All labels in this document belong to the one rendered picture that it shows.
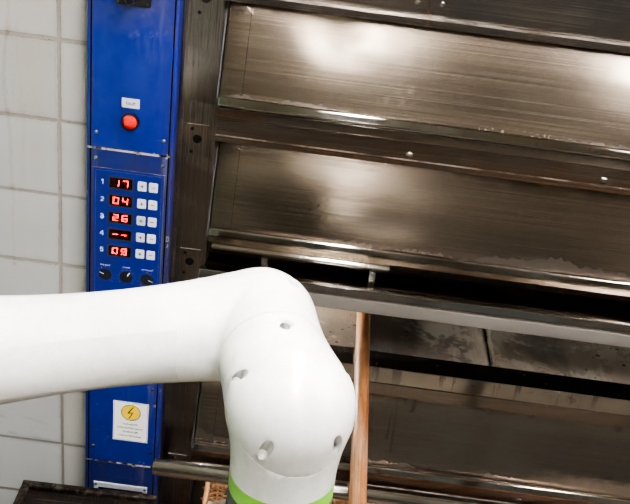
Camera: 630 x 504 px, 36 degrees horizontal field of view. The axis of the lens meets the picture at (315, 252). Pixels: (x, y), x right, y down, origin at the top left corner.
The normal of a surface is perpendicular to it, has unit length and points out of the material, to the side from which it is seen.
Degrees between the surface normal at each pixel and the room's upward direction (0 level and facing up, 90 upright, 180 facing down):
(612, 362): 0
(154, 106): 90
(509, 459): 70
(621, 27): 90
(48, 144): 90
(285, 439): 82
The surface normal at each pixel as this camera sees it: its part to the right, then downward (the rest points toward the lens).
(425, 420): -0.02, 0.14
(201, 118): -0.06, 0.47
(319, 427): 0.45, 0.19
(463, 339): 0.11, -0.87
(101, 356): 0.25, 0.22
